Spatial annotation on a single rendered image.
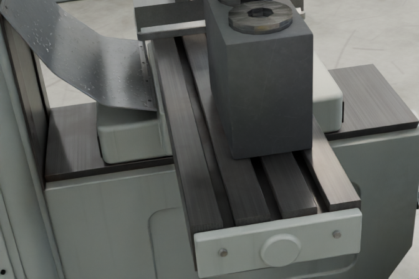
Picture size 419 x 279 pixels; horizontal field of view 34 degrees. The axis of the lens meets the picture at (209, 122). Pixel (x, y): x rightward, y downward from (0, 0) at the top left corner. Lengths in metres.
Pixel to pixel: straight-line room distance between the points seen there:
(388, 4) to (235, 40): 3.10
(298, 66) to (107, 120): 0.52
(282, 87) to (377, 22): 2.82
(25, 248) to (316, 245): 0.68
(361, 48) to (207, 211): 2.62
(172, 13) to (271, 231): 0.63
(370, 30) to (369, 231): 2.17
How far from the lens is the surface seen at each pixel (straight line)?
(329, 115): 1.40
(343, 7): 3.94
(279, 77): 0.94
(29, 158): 1.34
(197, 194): 0.94
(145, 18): 1.39
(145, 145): 1.35
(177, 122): 1.10
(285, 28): 0.94
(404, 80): 3.19
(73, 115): 1.57
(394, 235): 1.64
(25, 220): 1.38
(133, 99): 1.32
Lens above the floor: 1.51
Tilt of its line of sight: 32 degrees down
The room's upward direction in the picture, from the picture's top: 5 degrees counter-clockwise
